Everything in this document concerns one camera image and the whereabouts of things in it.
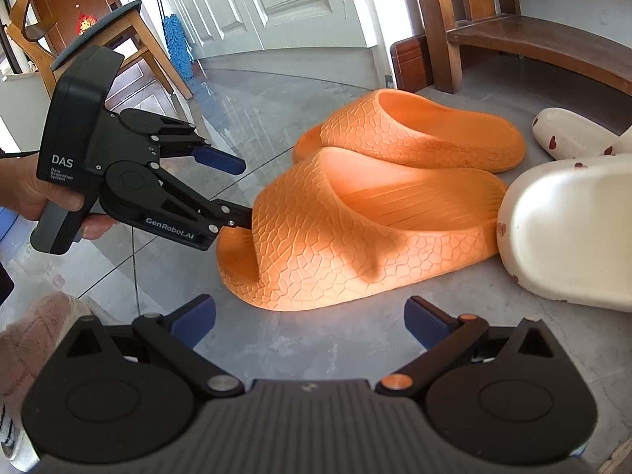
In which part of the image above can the blue duster mop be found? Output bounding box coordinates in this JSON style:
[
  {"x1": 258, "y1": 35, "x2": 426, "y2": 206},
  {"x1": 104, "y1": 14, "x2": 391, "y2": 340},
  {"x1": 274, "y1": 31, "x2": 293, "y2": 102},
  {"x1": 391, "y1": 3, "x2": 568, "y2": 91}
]
[{"x1": 152, "y1": 0, "x2": 197, "y2": 83}]

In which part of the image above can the orange textured slipper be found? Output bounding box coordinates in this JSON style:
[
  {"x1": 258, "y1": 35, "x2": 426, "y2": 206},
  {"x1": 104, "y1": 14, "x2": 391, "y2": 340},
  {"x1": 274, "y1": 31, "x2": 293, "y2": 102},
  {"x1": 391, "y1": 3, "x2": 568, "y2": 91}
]
[
  {"x1": 216, "y1": 147, "x2": 509, "y2": 313},
  {"x1": 292, "y1": 89, "x2": 527, "y2": 175}
]

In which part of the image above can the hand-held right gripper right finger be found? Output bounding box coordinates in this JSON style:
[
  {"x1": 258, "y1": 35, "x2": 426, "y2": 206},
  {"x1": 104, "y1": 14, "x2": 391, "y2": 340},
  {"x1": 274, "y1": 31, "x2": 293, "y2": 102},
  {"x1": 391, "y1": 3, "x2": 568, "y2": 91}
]
[{"x1": 375, "y1": 295, "x2": 564, "y2": 399}]

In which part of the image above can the wooden chair with grey cushion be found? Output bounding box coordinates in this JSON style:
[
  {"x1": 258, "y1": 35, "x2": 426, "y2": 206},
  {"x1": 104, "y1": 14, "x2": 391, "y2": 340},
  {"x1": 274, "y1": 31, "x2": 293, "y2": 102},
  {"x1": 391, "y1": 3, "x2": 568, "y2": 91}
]
[{"x1": 5, "y1": 0, "x2": 193, "y2": 104}]

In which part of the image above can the white panel door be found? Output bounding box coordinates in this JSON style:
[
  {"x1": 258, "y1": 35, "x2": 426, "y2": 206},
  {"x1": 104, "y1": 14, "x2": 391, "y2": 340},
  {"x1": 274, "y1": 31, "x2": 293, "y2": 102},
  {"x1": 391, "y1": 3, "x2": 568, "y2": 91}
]
[{"x1": 163, "y1": 0, "x2": 391, "y2": 57}]

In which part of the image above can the person's left hand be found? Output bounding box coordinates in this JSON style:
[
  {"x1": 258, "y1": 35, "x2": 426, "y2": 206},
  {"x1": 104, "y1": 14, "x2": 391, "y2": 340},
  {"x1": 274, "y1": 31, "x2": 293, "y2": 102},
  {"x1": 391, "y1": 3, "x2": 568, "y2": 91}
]
[{"x1": 0, "y1": 150, "x2": 115, "y2": 241}]

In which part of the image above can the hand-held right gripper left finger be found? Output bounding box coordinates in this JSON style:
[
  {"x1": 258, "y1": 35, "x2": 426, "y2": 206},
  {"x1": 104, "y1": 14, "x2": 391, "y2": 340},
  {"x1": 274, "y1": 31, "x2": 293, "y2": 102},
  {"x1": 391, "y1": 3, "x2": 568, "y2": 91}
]
[{"x1": 64, "y1": 293, "x2": 245, "y2": 399}]

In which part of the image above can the wooden shoe rack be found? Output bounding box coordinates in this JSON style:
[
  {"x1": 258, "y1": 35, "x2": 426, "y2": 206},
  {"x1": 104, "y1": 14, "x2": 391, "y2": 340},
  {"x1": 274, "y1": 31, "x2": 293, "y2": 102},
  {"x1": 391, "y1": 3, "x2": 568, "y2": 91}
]
[{"x1": 390, "y1": 0, "x2": 632, "y2": 97}]

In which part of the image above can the pink slipper on person's foot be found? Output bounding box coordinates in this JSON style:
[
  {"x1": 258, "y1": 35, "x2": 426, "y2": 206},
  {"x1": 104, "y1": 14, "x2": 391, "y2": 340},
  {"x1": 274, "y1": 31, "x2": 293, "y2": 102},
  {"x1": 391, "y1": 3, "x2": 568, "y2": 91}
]
[{"x1": 0, "y1": 291, "x2": 94, "y2": 474}]

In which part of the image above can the thin black cable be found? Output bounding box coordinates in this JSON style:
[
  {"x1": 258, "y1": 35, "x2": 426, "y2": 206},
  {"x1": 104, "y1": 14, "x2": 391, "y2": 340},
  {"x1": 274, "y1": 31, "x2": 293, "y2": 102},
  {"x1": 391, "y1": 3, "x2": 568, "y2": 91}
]
[{"x1": 130, "y1": 229, "x2": 145, "y2": 317}]

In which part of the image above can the red door ornament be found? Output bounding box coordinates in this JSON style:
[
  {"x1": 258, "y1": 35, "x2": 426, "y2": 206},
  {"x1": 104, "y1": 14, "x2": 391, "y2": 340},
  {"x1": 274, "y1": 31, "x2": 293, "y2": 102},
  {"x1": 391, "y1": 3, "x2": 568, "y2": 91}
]
[{"x1": 75, "y1": 4, "x2": 96, "y2": 36}]

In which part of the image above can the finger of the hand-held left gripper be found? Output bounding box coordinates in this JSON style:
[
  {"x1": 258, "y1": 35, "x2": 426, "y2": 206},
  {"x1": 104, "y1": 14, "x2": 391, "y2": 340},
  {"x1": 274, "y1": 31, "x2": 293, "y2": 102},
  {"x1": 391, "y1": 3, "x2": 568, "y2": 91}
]
[
  {"x1": 113, "y1": 162, "x2": 254, "y2": 252},
  {"x1": 123, "y1": 110, "x2": 246, "y2": 175}
]

